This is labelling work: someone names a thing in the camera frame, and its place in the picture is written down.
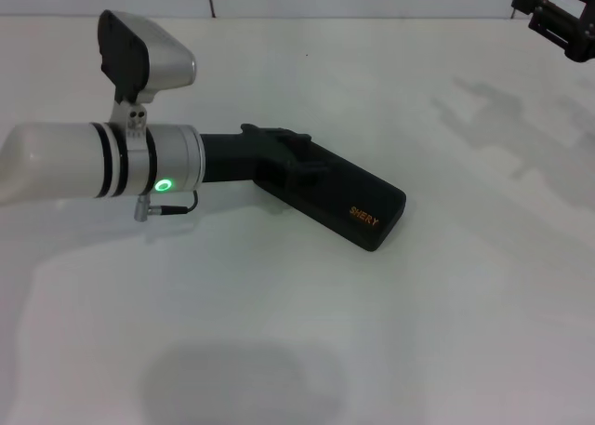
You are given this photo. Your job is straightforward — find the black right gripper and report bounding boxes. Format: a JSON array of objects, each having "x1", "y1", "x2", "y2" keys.
[{"x1": 509, "y1": 0, "x2": 595, "y2": 63}]

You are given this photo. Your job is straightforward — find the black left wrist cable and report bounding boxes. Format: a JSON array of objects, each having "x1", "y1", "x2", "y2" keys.
[{"x1": 134, "y1": 190, "x2": 200, "y2": 222}]

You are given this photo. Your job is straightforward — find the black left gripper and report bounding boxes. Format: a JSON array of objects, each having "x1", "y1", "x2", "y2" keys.
[{"x1": 199, "y1": 123, "x2": 327, "y2": 193}]

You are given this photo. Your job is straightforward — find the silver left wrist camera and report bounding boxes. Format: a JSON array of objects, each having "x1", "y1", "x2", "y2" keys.
[{"x1": 97, "y1": 9, "x2": 197, "y2": 140}]

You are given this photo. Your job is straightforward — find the black glasses case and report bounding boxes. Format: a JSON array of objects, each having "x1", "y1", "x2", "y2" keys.
[{"x1": 253, "y1": 134, "x2": 406, "y2": 252}]

